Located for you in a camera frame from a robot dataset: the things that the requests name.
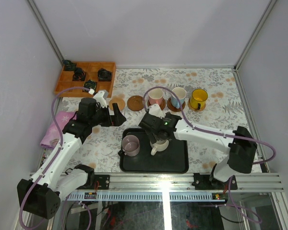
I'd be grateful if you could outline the cream white mug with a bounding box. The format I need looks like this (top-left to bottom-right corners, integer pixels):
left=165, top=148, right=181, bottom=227
left=150, top=140, right=169, bottom=156

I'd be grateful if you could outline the purple mug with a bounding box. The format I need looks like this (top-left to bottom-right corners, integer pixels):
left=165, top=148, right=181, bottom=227
left=118, top=135, right=140, bottom=157

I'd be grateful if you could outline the pink princess cloth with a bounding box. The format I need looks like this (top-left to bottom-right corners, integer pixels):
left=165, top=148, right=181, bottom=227
left=40, top=111, right=76, bottom=149

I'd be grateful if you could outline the woven rattan coaster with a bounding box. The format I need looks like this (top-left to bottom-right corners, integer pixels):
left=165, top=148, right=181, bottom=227
left=188, top=98, right=206, bottom=112
left=109, top=97, right=125, bottom=111

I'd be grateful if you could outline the dark green yellow roll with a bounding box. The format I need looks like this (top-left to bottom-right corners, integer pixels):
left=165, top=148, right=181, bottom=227
left=84, top=80, right=97, bottom=91

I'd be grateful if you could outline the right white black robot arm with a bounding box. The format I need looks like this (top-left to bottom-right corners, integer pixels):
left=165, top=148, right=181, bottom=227
left=139, top=112, right=257, bottom=189

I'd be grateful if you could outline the black orange cable roll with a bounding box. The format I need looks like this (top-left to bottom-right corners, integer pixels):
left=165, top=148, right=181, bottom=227
left=72, top=67, right=86, bottom=81

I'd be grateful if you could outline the black serving tray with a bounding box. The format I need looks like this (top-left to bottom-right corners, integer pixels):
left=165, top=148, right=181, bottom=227
left=118, top=128, right=189, bottom=173

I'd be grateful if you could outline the dark wooden coaster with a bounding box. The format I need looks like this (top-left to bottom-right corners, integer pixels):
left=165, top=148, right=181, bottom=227
left=127, top=95, right=144, bottom=111
left=167, top=98, right=181, bottom=112
left=147, top=99, right=166, bottom=110

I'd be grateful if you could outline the yellow mug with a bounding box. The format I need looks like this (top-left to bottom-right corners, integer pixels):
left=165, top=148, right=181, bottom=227
left=190, top=89, right=208, bottom=110

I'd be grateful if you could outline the black cable roll right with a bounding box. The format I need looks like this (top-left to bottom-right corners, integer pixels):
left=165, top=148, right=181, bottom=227
left=97, top=68, right=113, bottom=81

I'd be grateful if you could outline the blue mug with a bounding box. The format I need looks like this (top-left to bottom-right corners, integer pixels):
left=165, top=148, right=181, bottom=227
left=171, top=87, right=187, bottom=109

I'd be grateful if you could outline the aluminium front rail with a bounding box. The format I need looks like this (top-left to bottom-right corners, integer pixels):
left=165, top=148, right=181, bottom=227
left=26, top=172, right=285, bottom=192

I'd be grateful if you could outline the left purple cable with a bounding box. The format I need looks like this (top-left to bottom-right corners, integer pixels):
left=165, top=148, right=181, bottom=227
left=18, top=86, right=94, bottom=230

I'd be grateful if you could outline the blue slotted cable duct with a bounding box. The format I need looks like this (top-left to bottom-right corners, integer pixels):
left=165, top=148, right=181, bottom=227
left=68, top=191, right=227, bottom=202

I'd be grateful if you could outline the orange wooden compartment tray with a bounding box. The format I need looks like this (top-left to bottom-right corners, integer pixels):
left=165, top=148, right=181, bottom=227
left=54, top=61, right=116, bottom=98

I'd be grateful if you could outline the pink mug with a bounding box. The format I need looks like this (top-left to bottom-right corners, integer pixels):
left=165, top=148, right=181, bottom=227
left=148, top=88, right=163, bottom=105

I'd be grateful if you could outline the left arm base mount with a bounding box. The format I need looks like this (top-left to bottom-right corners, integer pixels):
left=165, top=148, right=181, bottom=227
left=67, top=164, right=110, bottom=191

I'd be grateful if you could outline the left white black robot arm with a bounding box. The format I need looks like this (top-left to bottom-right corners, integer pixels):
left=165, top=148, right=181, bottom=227
left=17, top=98, right=126, bottom=219

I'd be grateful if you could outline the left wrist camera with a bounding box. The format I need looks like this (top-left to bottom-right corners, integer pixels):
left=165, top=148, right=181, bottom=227
left=93, top=90, right=108, bottom=108

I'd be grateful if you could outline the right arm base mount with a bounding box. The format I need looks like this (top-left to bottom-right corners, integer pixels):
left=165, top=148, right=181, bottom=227
left=192, top=166, right=238, bottom=190

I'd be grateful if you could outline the black roll far corner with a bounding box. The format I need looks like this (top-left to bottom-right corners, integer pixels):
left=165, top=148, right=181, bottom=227
left=63, top=59, right=73, bottom=66

